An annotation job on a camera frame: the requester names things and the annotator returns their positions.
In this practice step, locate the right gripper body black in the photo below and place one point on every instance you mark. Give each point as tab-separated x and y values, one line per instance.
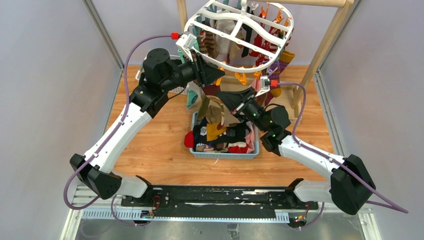
252	110

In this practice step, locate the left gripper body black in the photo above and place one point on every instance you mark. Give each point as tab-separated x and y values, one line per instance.
190	71

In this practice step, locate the mint green sock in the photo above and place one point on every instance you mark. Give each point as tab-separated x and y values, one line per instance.
192	97

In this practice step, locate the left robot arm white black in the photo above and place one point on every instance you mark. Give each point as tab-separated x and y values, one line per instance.
160	75

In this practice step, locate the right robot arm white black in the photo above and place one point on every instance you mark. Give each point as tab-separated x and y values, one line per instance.
348	184

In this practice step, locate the white laundry basket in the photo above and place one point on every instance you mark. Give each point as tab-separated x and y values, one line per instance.
178	90

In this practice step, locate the mustard yellow sock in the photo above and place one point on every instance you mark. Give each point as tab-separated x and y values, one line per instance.
214	130

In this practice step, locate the red sock in basket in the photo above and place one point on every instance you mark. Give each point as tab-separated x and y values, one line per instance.
189	140

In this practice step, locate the red patterned sock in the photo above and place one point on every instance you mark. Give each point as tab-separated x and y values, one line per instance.
268	46

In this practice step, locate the maroon purple striped sock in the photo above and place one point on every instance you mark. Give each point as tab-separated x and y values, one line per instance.
276	69

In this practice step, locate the blue sock basket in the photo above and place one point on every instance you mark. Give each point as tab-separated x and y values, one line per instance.
223	155

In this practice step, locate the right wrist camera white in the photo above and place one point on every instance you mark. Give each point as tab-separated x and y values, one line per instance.
263	85

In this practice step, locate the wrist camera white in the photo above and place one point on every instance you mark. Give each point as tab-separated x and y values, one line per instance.
263	85
187	45

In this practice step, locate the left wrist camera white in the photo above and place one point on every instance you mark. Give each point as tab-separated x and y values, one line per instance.
187	45

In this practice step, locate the wooden rack frame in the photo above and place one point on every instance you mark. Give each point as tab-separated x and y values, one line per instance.
216	10

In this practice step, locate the black mounting base plate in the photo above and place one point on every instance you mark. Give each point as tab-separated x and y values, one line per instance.
221	203

